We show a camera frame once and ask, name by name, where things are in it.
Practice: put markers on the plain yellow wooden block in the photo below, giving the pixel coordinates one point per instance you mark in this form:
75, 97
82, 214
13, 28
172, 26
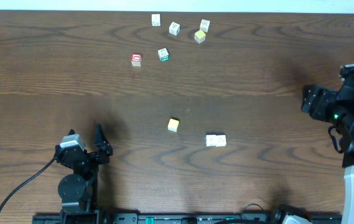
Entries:
173, 125

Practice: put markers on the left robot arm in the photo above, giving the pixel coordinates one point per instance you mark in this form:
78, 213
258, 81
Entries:
79, 190

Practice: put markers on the white block top left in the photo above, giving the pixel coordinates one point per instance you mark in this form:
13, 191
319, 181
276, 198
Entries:
156, 20

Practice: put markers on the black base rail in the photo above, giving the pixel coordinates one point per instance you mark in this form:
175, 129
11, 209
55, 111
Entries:
134, 218

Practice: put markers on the white block black drawing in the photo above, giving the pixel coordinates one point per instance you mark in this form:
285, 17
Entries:
174, 28

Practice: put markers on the yellow top wooden block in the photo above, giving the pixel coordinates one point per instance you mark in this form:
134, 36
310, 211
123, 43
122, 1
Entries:
200, 36

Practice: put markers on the white block blue edge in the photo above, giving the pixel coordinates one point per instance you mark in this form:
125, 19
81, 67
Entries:
211, 140

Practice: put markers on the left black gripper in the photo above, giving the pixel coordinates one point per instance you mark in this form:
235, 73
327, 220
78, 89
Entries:
87, 154

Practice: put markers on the white block red bug drawing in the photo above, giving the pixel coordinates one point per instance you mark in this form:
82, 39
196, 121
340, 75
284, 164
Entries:
220, 141

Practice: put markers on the red letter wooden block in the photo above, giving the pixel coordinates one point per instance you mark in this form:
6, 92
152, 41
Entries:
136, 60

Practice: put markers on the green letter wooden block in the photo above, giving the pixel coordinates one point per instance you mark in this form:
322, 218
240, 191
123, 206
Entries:
163, 54

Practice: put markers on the white block top right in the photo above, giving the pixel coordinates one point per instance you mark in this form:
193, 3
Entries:
204, 25

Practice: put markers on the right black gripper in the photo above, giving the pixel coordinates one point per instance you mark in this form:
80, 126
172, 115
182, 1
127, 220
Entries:
321, 98

